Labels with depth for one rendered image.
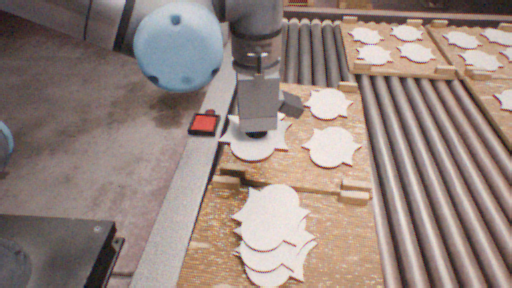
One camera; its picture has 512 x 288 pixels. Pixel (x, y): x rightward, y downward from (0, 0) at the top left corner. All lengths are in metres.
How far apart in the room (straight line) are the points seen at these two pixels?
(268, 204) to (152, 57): 0.40
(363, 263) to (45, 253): 0.57
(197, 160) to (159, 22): 0.54
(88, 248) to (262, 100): 0.41
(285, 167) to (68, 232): 0.46
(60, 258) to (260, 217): 0.36
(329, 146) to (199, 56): 0.54
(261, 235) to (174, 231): 0.19
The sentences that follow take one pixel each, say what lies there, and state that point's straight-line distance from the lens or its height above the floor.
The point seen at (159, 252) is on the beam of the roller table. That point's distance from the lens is 0.63.
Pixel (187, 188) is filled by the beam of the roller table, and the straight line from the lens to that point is 0.71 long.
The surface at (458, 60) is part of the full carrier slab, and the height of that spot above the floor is 0.94.
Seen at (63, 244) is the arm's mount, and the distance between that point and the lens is 0.68.
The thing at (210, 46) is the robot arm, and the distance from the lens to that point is 0.26.
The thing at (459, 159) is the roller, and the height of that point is 0.91.
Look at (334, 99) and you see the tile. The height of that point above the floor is 0.95.
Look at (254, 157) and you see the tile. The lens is 0.52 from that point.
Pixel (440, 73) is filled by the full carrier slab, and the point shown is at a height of 0.94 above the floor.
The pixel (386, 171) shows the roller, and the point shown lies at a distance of 0.78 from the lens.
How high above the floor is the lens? 1.46
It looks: 44 degrees down
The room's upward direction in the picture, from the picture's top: straight up
